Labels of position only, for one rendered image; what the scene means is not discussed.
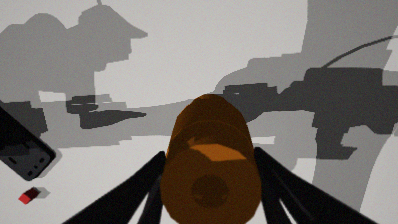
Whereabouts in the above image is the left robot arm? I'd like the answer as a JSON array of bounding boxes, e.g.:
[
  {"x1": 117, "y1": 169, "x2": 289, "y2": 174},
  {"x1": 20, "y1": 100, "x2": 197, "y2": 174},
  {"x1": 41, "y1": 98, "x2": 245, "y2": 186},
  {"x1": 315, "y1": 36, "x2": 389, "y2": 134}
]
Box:
[{"x1": 0, "y1": 107, "x2": 55, "y2": 181}]

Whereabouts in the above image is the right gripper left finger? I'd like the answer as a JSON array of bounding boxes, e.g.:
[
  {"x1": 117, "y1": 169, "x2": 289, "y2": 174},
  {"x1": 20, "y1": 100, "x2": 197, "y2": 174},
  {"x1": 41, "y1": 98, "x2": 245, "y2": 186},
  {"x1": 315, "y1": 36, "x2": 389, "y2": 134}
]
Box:
[{"x1": 62, "y1": 151, "x2": 166, "y2": 224}]

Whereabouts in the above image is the small red block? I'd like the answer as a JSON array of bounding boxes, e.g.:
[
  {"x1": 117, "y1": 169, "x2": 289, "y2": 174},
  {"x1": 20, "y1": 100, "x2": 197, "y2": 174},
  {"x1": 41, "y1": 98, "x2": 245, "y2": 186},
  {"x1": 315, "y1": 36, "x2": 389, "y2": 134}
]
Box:
[{"x1": 19, "y1": 188, "x2": 38, "y2": 204}]

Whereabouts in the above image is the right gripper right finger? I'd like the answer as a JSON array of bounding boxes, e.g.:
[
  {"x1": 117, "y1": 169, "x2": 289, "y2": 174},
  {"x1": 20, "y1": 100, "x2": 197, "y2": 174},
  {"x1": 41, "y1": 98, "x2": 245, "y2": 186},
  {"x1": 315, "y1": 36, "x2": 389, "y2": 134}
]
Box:
[{"x1": 254, "y1": 147, "x2": 378, "y2": 224}]

